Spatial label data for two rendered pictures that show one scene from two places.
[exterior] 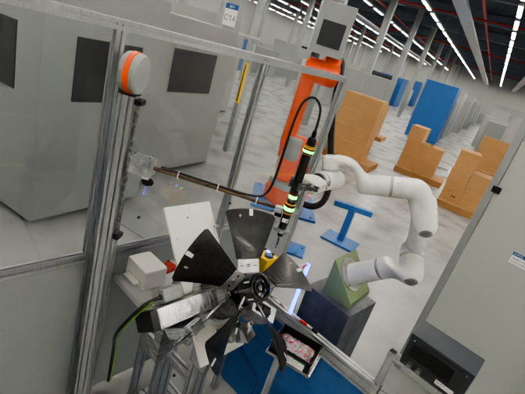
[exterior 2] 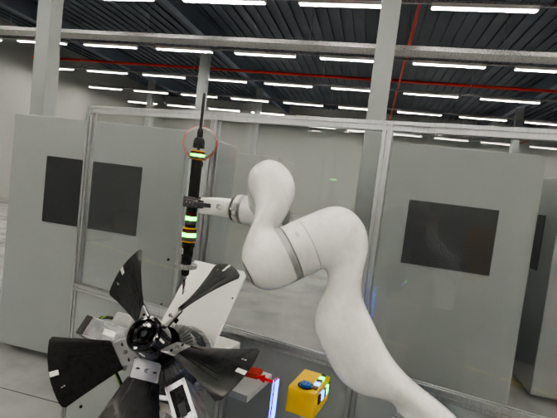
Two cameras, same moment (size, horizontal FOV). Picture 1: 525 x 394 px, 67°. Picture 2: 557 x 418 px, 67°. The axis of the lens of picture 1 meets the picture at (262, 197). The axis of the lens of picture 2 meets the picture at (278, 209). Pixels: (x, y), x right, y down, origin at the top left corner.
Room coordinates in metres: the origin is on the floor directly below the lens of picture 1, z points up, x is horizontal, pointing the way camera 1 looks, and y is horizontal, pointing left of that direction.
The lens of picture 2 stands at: (1.47, -1.44, 1.75)
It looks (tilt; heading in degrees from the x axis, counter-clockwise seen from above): 4 degrees down; 77
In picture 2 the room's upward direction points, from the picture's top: 7 degrees clockwise
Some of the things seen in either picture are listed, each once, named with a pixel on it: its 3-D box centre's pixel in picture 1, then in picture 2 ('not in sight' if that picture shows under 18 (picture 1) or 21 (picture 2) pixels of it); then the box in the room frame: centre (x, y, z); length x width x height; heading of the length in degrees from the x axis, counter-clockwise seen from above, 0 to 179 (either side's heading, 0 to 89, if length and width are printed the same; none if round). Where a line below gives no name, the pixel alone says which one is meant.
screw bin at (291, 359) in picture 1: (295, 348); not in sight; (1.55, -0.37, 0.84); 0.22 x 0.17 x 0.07; 68
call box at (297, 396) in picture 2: (260, 259); (308, 394); (1.96, -0.09, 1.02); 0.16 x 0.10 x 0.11; 54
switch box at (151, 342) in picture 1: (158, 331); not in sight; (1.51, 0.29, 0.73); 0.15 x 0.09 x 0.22; 54
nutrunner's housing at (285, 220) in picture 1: (296, 185); (192, 202); (1.50, -0.12, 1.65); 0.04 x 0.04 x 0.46
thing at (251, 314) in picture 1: (255, 309); (188, 409); (1.55, -0.12, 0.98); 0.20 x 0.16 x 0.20; 54
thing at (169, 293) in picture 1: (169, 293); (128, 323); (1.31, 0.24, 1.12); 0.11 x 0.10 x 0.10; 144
